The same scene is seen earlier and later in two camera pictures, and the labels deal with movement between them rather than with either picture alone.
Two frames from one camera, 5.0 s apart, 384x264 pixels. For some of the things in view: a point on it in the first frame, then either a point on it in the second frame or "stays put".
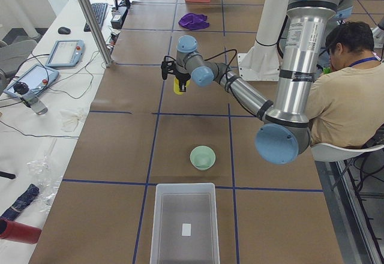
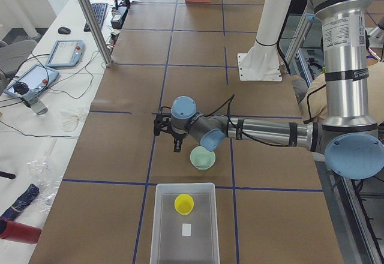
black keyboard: x=99 y=10 stays put
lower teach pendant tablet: x=38 y=78 stays put
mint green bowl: x=202 y=158 stays put
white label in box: x=186 y=229 stays put
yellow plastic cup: x=176 y=87 → x=183 y=204
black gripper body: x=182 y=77 → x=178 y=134
